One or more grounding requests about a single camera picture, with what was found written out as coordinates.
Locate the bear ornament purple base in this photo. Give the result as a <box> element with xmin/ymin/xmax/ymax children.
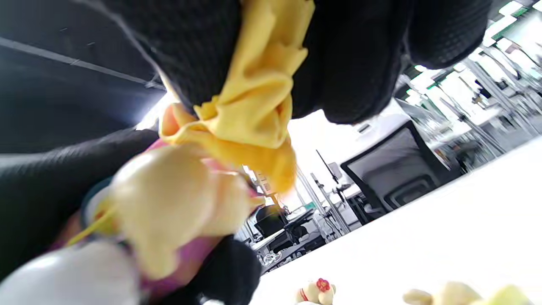
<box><xmin>296</xmin><ymin>277</ymin><xmax>337</xmax><ymax>305</ymax></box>

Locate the black mesh office chair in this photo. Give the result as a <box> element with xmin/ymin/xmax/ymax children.
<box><xmin>340</xmin><ymin>120</ymin><xmax>462</xmax><ymax>225</ymax></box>

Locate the person's left hand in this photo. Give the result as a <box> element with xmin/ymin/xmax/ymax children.
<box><xmin>0</xmin><ymin>128</ymin><xmax>263</xmax><ymax>305</ymax></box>

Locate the bear ornament pink board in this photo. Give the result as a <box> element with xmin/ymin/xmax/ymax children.
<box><xmin>0</xmin><ymin>104</ymin><xmax>271</xmax><ymax>305</ymax></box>

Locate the yellow dusting cloth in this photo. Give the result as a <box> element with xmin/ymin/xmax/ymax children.
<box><xmin>159</xmin><ymin>0</ymin><xmax>316</xmax><ymax>193</ymax></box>

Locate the aluminium frame rig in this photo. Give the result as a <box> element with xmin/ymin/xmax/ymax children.
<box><xmin>296</xmin><ymin>161</ymin><xmax>352</xmax><ymax>237</ymax></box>

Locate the person's right hand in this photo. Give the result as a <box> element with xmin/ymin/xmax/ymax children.
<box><xmin>80</xmin><ymin>0</ymin><xmax>494</xmax><ymax>125</ymax></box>

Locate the bear ornament green board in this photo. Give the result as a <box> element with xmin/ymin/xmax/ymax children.
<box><xmin>402</xmin><ymin>281</ymin><xmax>535</xmax><ymax>305</ymax></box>

